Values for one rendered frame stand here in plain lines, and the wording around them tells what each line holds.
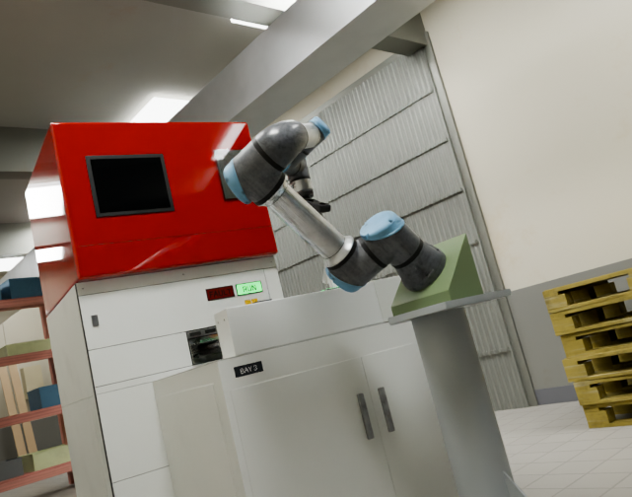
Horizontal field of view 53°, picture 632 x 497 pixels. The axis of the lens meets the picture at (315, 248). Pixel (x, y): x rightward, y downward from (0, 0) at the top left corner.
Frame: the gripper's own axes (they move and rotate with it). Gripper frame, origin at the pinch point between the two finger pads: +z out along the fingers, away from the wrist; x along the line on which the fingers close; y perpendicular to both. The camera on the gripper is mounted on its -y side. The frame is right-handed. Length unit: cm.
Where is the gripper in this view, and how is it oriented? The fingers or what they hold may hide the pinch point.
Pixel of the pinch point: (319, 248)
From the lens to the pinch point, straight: 210.0
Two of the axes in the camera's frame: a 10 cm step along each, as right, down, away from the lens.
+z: 2.4, 9.6, -1.7
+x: -8.3, 1.1, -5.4
